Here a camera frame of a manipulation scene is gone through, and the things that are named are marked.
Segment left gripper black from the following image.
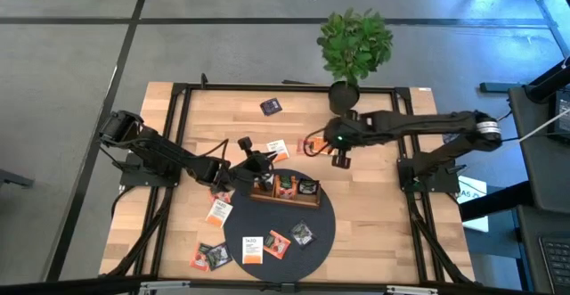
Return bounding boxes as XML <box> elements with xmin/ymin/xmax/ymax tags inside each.
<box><xmin>212</xmin><ymin>135</ymin><xmax>279</xmax><ymax>195</ymax></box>

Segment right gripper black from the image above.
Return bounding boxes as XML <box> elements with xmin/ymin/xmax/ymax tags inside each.
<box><xmin>323</xmin><ymin>109</ymin><xmax>373</xmax><ymax>168</ymax></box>

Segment white orange Tazo tea packet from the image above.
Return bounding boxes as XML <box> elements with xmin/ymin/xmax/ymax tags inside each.
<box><xmin>266</xmin><ymin>139</ymin><xmax>290</xmax><ymax>163</ymax></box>
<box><xmin>241</xmin><ymin>236</ymin><xmax>265</xmax><ymax>266</ymax></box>
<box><xmin>205</xmin><ymin>198</ymin><xmax>234</xmax><ymax>229</ymax></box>

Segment orange tea packet white edge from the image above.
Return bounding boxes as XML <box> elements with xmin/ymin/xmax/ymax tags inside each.
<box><xmin>311</xmin><ymin>137</ymin><xmax>333</xmax><ymax>155</ymax></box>

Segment dark blackcurrant tea packet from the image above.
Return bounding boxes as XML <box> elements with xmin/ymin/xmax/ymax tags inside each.
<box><xmin>297</xmin><ymin>177</ymin><xmax>321</xmax><ymax>197</ymax></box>
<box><xmin>205</xmin><ymin>242</ymin><xmax>233</xmax><ymax>272</ymax></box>
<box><xmin>290</xmin><ymin>222</ymin><xmax>316</xmax><ymax>249</ymax></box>

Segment purple tea packet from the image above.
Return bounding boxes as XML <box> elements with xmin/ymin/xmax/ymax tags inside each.
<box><xmin>259</xmin><ymin>97</ymin><xmax>283</xmax><ymax>118</ymax></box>

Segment green plant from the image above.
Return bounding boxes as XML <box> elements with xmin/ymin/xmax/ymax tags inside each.
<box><xmin>316</xmin><ymin>8</ymin><xmax>395</xmax><ymax>117</ymax></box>

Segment wooden three-compartment tea tray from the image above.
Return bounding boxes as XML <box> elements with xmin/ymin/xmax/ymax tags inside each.
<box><xmin>248</xmin><ymin>173</ymin><xmax>322</xmax><ymax>209</ymax></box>

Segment round dark woven placemat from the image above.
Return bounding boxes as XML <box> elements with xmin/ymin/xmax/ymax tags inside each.
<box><xmin>223</xmin><ymin>168</ymin><xmax>337</xmax><ymax>283</ymax></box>

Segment white printed sign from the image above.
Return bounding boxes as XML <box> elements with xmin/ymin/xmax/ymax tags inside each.
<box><xmin>457</xmin><ymin>175</ymin><xmax>490</xmax><ymax>234</ymax></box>

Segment grey-blue floor foot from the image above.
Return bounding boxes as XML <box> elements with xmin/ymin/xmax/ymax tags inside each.
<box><xmin>479</xmin><ymin>81</ymin><xmax>522</xmax><ymax>94</ymax></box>

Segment black desk leg beam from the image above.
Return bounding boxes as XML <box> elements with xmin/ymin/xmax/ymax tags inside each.
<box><xmin>458</xmin><ymin>181</ymin><xmax>535</xmax><ymax>223</ymax></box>

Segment dark grey desk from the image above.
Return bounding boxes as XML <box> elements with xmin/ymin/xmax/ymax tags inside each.
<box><xmin>507</xmin><ymin>85</ymin><xmax>570</xmax><ymax>216</ymax></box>
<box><xmin>515</xmin><ymin>205</ymin><xmax>570</xmax><ymax>295</ymax></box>

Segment black bar with silver brackets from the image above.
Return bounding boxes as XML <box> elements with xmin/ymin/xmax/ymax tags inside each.
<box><xmin>0</xmin><ymin>275</ymin><xmax>570</xmax><ymax>295</ymax></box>

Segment black keyboard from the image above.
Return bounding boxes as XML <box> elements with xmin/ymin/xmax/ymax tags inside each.
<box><xmin>538</xmin><ymin>235</ymin><xmax>570</xmax><ymax>294</ymax></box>

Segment grey furniture foot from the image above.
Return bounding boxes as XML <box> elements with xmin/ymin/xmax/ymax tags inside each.
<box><xmin>0</xmin><ymin>168</ymin><xmax>36</xmax><ymax>190</ymax></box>

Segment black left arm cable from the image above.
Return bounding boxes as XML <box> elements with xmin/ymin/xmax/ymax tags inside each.
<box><xmin>195</xmin><ymin>138</ymin><xmax>231</xmax><ymax>171</ymax></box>

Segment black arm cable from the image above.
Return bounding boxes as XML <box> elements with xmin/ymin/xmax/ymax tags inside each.
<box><xmin>305</xmin><ymin>127</ymin><xmax>333</xmax><ymax>158</ymax></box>
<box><xmin>195</xmin><ymin>138</ymin><xmax>231</xmax><ymax>171</ymax></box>

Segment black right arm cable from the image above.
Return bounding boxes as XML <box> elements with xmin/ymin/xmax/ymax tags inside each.
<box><xmin>305</xmin><ymin>127</ymin><xmax>333</xmax><ymax>158</ymax></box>

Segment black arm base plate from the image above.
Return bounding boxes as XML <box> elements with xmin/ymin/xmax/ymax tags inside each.
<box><xmin>118</xmin><ymin>152</ymin><xmax>183</xmax><ymax>188</ymax></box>
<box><xmin>397</xmin><ymin>159</ymin><xmax>462</xmax><ymax>194</ymax></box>

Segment white cable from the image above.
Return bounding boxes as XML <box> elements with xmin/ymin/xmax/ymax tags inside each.
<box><xmin>518</xmin><ymin>106</ymin><xmax>570</xmax><ymax>143</ymax></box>

